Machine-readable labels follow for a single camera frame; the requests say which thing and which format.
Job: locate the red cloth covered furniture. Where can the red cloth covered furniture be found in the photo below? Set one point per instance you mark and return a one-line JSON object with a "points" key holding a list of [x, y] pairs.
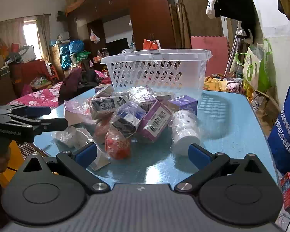
{"points": [[29, 72]]}

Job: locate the pink foam mat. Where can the pink foam mat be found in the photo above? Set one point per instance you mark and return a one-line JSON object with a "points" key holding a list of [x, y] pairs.
{"points": [[209, 53]]}

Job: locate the dark clothes pile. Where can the dark clothes pile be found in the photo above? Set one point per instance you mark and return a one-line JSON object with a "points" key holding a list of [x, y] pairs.
{"points": [[77, 82]]}

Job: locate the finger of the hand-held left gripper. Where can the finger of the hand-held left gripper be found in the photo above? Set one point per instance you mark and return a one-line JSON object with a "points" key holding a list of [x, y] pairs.
{"points": [[53, 124], [37, 112]]}

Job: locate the beige curtain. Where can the beige curtain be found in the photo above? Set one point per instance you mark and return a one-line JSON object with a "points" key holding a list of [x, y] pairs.
{"points": [[44, 36]]}

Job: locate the blue plastic bags pile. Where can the blue plastic bags pile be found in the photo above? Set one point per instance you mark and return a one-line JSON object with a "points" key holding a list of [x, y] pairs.
{"points": [[71, 50]]}

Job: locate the purple barcode box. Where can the purple barcode box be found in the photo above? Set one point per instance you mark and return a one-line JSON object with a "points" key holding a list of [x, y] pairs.
{"points": [[154, 122]]}

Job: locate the bagged white item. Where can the bagged white item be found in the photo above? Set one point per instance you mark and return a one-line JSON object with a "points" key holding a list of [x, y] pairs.
{"points": [[71, 135]]}

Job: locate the yellow stool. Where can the yellow stool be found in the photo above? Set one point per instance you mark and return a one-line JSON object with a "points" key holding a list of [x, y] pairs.
{"points": [[13, 159]]}

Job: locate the blue tote bag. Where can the blue tote bag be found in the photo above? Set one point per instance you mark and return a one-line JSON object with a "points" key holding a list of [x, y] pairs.
{"points": [[287, 130]]}

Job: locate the window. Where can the window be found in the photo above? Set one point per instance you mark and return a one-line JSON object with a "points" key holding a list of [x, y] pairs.
{"points": [[32, 40]]}

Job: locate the bagged red item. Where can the bagged red item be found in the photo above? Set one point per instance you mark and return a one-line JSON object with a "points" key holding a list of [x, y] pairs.
{"points": [[117, 145]]}

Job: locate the black television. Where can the black television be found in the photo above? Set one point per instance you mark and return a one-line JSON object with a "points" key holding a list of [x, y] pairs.
{"points": [[117, 46]]}

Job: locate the green white shopping bag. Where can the green white shopping bag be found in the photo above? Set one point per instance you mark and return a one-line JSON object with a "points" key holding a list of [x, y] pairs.
{"points": [[256, 67]]}

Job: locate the white hanging plastic bag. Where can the white hanging plastic bag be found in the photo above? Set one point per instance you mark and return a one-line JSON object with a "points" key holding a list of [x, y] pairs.
{"points": [[94, 36]]}

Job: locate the black hanging garment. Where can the black hanging garment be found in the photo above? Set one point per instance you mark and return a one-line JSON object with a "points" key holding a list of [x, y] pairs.
{"points": [[239, 7]]}

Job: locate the small lavender box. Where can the small lavender box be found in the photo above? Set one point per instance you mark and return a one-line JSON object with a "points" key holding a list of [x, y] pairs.
{"points": [[183, 102]]}

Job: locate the bagged dark blue box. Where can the bagged dark blue box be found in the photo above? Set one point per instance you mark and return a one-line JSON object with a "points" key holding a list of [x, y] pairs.
{"points": [[127, 120]]}

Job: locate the yellow printed blanket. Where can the yellow printed blanket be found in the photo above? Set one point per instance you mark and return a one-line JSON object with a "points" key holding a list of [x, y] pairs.
{"points": [[215, 83]]}

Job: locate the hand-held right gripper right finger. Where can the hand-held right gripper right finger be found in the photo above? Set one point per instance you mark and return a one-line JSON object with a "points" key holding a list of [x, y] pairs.
{"points": [[198, 153]]}

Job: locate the white plastic bottle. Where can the white plastic bottle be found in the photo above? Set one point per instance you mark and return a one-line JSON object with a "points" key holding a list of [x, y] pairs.
{"points": [[185, 133]]}

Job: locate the brown wooden wardrobe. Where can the brown wooden wardrobe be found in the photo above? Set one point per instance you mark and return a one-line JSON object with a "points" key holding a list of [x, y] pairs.
{"points": [[147, 12]]}

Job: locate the pink floral blanket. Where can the pink floral blanket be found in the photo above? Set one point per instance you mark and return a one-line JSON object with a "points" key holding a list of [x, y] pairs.
{"points": [[38, 96]]}

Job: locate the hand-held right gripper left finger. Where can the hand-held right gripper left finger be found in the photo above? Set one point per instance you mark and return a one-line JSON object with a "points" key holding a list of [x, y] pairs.
{"points": [[87, 153]]}

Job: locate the bagged grey box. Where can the bagged grey box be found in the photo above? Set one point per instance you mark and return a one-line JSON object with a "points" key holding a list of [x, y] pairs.
{"points": [[142, 98]]}

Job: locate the bagged orange item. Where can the bagged orange item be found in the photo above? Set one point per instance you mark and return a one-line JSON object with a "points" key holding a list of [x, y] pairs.
{"points": [[101, 128]]}

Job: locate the orange white hanging bag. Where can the orange white hanging bag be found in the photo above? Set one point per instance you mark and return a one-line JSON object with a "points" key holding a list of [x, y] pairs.
{"points": [[151, 44]]}

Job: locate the white plastic basket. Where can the white plastic basket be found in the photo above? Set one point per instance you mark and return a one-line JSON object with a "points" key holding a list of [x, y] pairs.
{"points": [[159, 70]]}

